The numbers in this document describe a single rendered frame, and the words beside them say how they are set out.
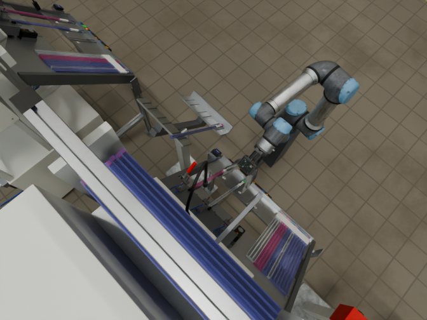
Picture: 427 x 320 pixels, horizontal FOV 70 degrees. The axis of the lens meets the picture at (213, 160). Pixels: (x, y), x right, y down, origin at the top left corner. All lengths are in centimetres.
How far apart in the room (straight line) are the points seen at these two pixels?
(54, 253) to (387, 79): 312
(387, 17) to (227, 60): 175
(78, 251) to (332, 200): 220
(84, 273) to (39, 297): 9
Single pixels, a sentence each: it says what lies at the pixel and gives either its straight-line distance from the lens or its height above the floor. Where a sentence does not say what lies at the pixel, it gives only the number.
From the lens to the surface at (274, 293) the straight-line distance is 125.
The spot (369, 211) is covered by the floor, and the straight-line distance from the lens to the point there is 272.
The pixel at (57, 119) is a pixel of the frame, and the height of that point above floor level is 190.
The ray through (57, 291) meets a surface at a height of 172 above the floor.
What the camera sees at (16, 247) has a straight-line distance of 72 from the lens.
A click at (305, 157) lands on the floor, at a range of 265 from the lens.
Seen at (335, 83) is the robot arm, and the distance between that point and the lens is 155.
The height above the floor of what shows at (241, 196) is 84.
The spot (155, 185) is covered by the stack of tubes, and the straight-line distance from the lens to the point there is 72.
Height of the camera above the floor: 234
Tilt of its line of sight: 70 degrees down
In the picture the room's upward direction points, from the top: 6 degrees clockwise
